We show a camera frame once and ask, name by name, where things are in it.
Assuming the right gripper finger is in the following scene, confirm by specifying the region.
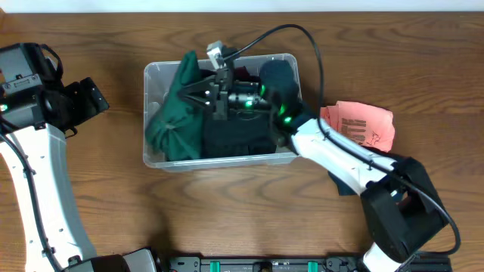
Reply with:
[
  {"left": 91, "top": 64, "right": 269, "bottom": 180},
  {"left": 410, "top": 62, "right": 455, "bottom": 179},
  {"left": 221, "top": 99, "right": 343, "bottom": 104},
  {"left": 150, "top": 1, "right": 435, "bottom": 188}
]
[
  {"left": 180, "top": 94, "right": 215, "bottom": 113},
  {"left": 180, "top": 76, "right": 216, "bottom": 94}
]

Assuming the clear plastic storage bin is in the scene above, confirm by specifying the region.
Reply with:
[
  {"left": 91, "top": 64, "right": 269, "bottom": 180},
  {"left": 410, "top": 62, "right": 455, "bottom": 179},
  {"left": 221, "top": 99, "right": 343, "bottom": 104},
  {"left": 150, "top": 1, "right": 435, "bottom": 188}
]
[{"left": 143, "top": 53, "right": 300, "bottom": 172}]

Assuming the red navy plaid shirt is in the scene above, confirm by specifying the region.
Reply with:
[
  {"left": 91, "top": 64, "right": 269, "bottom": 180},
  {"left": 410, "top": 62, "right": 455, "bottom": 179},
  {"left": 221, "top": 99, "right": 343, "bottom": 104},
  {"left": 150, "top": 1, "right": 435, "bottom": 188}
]
[{"left": 234, "top": 66, "right": 260, "bottom": 82}]

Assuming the black sweater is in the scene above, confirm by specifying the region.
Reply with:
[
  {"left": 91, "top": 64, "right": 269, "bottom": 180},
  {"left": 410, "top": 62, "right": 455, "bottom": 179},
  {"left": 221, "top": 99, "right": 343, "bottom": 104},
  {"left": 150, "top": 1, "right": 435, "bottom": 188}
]
[{"left": 201, "top": 112, "right": 277, "bottom": 159}]

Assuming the dark green garment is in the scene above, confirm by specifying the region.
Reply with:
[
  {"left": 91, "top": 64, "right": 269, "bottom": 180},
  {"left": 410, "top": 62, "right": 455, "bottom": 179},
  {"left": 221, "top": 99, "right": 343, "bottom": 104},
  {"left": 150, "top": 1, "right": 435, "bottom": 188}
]
[{"left": 144, "top": 51, "right": 203, "bottom": 161}]

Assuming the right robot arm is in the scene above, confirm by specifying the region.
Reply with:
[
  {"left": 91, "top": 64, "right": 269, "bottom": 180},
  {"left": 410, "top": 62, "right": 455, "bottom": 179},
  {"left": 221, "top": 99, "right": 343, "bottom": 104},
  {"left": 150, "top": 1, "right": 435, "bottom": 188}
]
[{"left": 178, "top": 60, "right": 455, "bottom": 271}]

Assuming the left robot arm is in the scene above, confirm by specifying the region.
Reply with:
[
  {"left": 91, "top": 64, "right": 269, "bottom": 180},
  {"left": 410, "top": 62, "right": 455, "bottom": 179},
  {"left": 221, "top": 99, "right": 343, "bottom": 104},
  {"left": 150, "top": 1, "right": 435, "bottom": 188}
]
[{"left": 1, "top": 43, "right": 157, "bottom": 272}]

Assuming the dark navy folded garment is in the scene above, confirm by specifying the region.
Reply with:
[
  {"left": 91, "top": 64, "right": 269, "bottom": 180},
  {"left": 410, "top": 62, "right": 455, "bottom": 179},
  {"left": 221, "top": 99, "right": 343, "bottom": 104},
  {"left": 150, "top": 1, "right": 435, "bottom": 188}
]
[{"left": 328, "top": 147, "right": 405, "bottom": 196}]

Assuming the pink printed t-shirt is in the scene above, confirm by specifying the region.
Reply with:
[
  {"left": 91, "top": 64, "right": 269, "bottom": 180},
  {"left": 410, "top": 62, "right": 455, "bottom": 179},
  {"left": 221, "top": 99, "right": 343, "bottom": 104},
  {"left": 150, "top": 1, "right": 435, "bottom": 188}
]
[{"left": 320, "top": 101, "right": 396, "bottom": 152}]

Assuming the right black cable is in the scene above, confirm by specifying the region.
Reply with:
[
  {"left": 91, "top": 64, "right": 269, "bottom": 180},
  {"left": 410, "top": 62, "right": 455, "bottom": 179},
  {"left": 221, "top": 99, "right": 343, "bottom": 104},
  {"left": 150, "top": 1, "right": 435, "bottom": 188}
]
[{"left": 222, "top": 23, "right": 462, "bottom": 257}]

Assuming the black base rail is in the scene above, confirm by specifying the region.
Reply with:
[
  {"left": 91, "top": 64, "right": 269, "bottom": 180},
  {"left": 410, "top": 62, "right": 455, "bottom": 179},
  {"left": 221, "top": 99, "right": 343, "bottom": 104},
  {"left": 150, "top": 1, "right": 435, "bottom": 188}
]
[{"left": 166, "top": 252, "right": 454, "bottom": 272}]

